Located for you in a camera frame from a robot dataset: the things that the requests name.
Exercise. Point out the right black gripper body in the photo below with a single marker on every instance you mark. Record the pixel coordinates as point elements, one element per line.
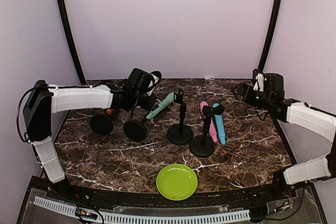
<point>250,99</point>

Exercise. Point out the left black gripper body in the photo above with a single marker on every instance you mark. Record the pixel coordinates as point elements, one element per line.
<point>147,106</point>

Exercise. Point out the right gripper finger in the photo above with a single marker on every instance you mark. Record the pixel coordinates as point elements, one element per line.
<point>240,87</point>
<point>238,94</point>

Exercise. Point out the teal toy microphone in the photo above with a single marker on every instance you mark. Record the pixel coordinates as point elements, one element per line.
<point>161,106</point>

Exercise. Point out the black stand of teal microphone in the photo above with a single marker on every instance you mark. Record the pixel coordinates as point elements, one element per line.
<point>135,130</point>

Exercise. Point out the blue toy microphone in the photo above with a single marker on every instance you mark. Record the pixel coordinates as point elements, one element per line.
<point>217,131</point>

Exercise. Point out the pink toy microphone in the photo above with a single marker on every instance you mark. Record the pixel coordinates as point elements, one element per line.
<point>210,124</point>

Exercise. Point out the black stand of pink microphone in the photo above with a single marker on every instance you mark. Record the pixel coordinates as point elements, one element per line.
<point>180,134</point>

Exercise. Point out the black stand of blue microphone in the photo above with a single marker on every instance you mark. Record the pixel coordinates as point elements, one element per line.
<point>202,146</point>

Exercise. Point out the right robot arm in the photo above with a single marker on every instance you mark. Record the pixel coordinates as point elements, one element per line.
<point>267,92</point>

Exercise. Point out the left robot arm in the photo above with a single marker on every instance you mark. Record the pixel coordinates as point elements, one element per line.
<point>39,103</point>

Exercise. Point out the orange toy microphone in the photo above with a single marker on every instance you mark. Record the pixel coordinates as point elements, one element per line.
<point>109,111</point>

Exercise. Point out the black stand of orange microphone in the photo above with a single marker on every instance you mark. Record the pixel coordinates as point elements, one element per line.
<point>101,124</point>

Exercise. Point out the green plate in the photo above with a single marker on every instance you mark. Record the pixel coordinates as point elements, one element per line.
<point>176,182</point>

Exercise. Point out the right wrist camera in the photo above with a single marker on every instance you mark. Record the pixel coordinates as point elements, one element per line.
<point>258,77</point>

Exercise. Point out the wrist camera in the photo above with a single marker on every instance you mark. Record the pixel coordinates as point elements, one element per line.
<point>258,77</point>
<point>156,77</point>

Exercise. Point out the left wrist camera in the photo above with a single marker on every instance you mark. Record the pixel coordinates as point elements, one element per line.
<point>156,77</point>

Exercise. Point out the black front rail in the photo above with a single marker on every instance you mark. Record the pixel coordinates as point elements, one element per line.
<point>245,198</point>

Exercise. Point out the right black frame post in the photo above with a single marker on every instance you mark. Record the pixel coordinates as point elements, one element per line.
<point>269,35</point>

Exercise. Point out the black frame post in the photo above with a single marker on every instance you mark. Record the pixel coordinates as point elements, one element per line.
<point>269,35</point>
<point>70,40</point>

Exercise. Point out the white slotted cable duct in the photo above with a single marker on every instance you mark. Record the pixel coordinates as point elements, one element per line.
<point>136,215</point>

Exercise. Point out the left black frame post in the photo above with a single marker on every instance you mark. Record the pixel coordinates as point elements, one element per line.
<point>70,40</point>

